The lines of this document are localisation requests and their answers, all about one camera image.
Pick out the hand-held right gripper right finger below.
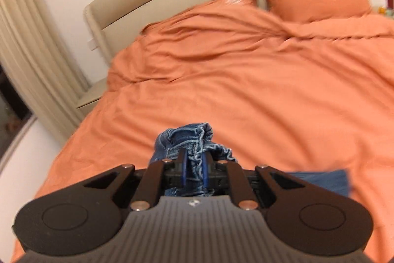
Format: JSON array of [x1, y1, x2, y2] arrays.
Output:
[[201, 152, 304, 210]]

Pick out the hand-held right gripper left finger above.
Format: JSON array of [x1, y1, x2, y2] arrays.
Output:
[[82, 148, 188, 211]]

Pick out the blue denim pants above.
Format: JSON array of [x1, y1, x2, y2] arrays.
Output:
[[148, 123, 351, 197]]

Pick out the orange duvet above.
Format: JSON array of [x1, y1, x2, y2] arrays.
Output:
[[9, 6, 394, 257]]

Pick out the beige nightstand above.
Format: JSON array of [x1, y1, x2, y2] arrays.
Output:
[[75, 78, 113, 109]]

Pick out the beige pleated curtain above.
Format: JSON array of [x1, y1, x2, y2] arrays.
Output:
[[0, 0, 90, 143]]

